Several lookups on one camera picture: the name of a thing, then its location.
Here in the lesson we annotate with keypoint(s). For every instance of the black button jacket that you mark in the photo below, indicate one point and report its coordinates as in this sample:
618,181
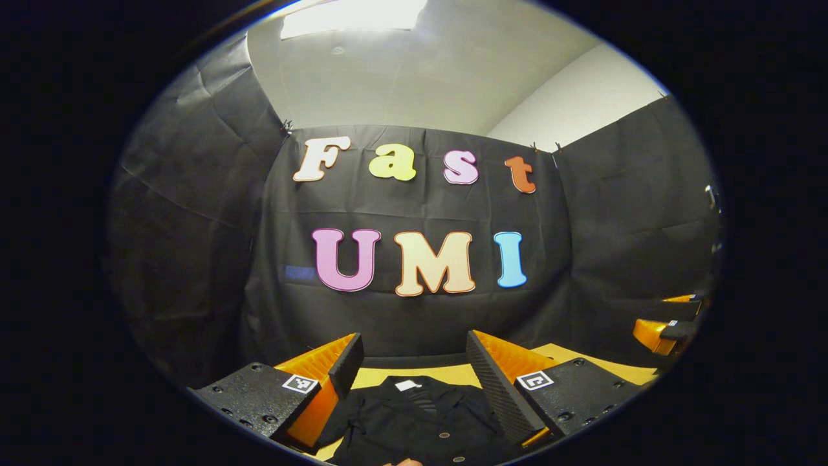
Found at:
414,421

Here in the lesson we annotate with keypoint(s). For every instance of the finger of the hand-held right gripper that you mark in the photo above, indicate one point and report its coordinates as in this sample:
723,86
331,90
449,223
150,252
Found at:
679,331
686,307

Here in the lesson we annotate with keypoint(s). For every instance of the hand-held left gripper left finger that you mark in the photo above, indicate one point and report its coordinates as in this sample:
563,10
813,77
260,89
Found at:
259,395

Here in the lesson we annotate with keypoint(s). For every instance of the black backdrop cloth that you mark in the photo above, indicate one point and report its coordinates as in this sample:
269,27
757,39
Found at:
401,323

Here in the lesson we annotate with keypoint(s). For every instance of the ceiling light panel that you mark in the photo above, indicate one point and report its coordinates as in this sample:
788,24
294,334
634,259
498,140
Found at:
352,16

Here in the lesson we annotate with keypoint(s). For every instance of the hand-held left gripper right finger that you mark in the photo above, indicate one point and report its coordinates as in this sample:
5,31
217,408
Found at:
498,388

